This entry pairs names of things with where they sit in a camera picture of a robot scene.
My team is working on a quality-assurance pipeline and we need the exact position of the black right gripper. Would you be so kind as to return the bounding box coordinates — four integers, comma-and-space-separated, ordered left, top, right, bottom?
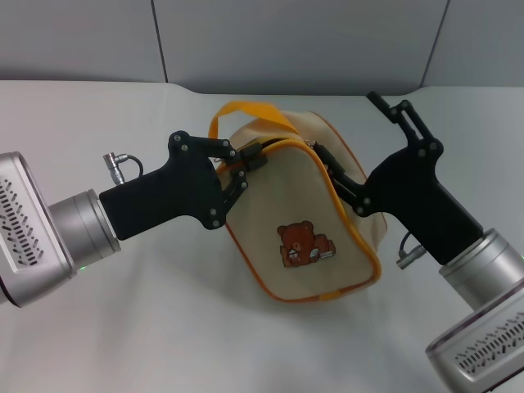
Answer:
313, 90, 486, 267

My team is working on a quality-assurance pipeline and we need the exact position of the silver vented left wrist camera box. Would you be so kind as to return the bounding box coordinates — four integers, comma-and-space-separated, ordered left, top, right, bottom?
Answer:
0, 151, 79, 309

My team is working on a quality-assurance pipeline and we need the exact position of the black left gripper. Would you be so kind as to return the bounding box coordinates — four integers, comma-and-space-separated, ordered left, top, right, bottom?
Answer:
98, 130, 269, 242

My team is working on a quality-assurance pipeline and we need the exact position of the gripper cable with connector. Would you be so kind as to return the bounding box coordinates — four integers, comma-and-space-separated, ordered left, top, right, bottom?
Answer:
102, 151, 145, 186
394, 230, 429, 269

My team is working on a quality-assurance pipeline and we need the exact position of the silver vented right wrist camera box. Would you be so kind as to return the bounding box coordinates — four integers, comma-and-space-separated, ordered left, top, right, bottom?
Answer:
424, 300, 524, 393

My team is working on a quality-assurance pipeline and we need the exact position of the left gripper cable with connector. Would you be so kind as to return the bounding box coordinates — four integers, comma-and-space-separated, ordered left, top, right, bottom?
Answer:
102, 151, 145, 186

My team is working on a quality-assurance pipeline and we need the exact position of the beige food bag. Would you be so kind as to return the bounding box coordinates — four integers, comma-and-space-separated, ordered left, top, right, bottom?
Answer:
208, 100, 388, 305

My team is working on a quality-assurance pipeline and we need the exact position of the right gripper cable with connector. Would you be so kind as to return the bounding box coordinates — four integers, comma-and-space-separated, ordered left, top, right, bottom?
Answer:
394, 230, 429, 269

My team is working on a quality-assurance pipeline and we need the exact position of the silver vented wrist camera box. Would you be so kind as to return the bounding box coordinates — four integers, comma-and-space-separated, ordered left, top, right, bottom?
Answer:
0, 151, 79, 309
424, 300, 524, 393

